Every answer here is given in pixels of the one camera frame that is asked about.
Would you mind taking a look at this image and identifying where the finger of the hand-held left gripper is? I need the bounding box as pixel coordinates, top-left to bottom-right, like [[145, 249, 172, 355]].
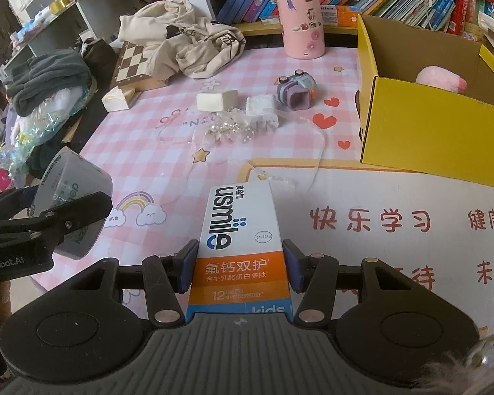
[[0, 187, 40, 223], [0, 191, 113, 253]]

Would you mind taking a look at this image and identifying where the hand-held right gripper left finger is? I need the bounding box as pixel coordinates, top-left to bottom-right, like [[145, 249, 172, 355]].
[[72, 241, 200, 324]]

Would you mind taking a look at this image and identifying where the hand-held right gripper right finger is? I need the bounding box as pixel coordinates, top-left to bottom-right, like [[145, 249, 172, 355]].
[[282, 239, 426, 324]]

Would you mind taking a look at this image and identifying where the grey adhesive tape roll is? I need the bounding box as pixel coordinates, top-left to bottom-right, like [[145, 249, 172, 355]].
[[32, 147, 113, 261]]

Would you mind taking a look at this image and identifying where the white orange toothpaste box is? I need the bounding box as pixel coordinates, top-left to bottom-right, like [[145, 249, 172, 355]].
[[320, 5, 361, 27], [185, 181, 295, 324]]

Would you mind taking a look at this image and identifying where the pearl hair clip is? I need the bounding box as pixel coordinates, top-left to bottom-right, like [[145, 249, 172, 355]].
[[206, 109, 258, 145]]

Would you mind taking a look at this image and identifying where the small white package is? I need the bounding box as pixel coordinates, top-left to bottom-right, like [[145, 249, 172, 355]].
[[246, 95, 280, 129]]

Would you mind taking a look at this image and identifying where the cream rectangular block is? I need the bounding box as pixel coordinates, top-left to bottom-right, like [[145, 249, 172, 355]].
[[196, 89, 236, 113]]

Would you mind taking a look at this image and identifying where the yellow cardboard box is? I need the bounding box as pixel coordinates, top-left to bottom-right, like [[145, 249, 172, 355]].
[[356, 14, 494, 192]]

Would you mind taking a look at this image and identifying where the pink plush pig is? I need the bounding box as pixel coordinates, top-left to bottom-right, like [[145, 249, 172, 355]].
[[416, 66, 468, 93]]

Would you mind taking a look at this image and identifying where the pink checkered desktop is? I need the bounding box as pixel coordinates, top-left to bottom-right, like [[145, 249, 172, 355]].
[[29, 45, 494, 338]]

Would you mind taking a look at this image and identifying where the clear plastic bag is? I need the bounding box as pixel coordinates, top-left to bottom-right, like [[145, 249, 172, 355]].
[[0, 86, 93, 169]]

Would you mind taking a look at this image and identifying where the white printed desk mat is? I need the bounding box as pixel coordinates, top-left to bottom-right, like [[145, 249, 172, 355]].
[[247, 158, 494, 338]]

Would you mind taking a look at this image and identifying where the white paper block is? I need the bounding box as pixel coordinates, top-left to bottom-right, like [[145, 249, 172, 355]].
[[101, 86, 143, 112]]

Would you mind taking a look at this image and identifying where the grey cloth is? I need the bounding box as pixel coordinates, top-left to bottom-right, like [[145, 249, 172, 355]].
[[6, 49, 92, 118]]

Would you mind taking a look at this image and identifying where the wooden chessboard box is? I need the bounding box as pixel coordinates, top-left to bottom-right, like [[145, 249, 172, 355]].
[[109, 41, 169, 93]]

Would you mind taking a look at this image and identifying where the black bag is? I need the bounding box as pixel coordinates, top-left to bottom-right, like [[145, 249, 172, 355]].
[[80, 39, 120, 79]]

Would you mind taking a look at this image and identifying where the grey fluffy trim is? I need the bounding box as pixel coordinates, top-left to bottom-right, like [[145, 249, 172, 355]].
[[420, 333, 494, 395]]

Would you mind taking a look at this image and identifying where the beige cloth bag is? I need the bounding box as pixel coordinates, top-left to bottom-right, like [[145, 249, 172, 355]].
[[119, 0, 247, 79]]

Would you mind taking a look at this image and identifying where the pink cylindrical canister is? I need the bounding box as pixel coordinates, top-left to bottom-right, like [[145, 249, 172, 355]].
[[274, 0, 326, 59]]

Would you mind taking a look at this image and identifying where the purple toy camera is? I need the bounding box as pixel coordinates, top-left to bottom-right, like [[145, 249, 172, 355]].
[[276, 69, 317, 111]]

